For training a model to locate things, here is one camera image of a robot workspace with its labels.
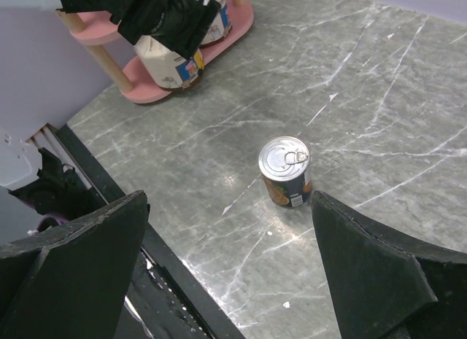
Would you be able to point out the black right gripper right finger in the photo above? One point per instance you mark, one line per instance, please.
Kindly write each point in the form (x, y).
(385, 283)

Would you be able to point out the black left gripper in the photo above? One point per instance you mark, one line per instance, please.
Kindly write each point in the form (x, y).
(179, 25)

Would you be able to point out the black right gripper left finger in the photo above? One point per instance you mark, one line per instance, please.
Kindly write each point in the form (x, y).
(70, 281)

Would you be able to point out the beige roll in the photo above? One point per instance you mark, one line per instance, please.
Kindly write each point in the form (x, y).
(220, 27)
(169, 70)

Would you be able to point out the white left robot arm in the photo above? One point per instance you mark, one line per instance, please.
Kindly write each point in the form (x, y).
(35, 175)

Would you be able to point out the pink three-tier shelf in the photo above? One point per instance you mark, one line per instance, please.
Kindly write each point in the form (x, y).
(93, 30)

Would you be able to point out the tin can orange label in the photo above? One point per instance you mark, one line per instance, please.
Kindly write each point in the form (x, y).
(284, 164)

